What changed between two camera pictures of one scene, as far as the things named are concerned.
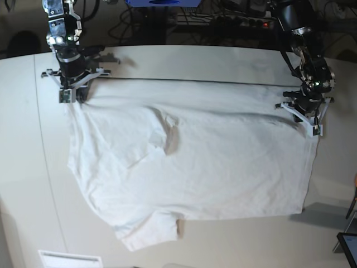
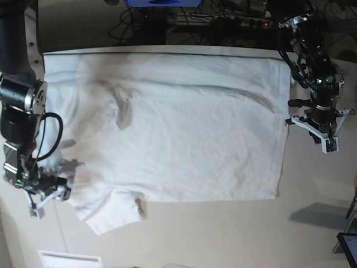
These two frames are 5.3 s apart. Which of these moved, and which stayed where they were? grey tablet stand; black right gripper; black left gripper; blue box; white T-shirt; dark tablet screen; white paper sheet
Moved: white T-shirt; black right gripper; black left gripper
Stayed: white paper sheet; grey tablet stand; dark tablet screen; blue box
